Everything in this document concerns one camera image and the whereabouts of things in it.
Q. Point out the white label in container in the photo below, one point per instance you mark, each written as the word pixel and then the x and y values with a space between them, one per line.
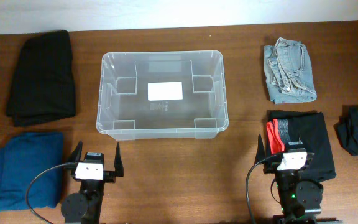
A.
pixel 165 91

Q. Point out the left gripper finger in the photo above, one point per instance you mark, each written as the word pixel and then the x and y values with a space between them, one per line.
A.
pixel 118 165
pixel 76 154

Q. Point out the light blue folded jeans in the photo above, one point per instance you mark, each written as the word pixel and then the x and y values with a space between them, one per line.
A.
pixel 288 72

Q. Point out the black garment with red waistband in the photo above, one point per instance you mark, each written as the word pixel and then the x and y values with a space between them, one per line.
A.
pixel 310 129

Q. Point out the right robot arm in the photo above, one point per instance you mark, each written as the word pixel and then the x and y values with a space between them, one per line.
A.
pixel 299 198

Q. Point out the blue folded garment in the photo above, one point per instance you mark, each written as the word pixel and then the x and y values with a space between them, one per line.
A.
pixel 23 158

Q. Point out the clear plastic storage container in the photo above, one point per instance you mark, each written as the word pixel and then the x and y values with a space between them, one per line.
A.
pixel 125 113

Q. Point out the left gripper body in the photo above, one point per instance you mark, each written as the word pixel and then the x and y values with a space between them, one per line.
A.
pixel 109 175

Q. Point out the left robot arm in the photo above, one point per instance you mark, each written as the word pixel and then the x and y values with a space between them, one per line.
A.
pixel 85 205

